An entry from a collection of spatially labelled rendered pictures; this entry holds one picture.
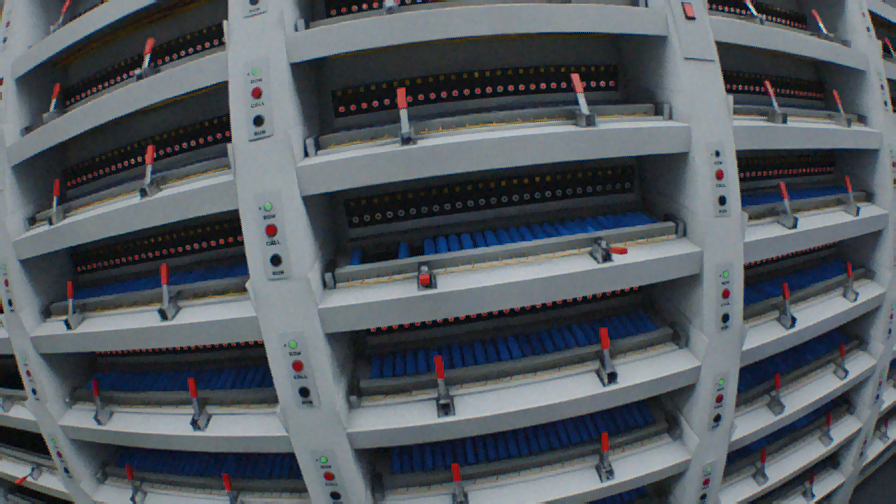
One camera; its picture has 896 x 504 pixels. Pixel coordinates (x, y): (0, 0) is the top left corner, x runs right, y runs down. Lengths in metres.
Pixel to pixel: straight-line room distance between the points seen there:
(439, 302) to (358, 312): 0.12
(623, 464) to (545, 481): 0.15
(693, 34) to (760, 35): 0.19
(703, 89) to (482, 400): 0.62
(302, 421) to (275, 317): 0.17
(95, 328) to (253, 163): 0.45
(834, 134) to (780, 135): 0.20
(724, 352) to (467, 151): 0.56
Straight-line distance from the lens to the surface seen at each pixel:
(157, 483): 1.05
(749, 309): 0.92
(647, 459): 0.85
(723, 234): 0.74
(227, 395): 0.79
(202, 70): 0.70
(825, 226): 0.98
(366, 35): 0.63
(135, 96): 0.78
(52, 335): 0.97
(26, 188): 1.09
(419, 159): 0.57
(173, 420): 0.85
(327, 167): 0.58
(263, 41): 0.66
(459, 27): 0.63
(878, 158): 1.28
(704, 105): 0.74
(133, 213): 0.74
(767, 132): 0.85
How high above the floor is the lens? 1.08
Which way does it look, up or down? 6 degrees down
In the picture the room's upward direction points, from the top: 8 degrees counter-clockwise
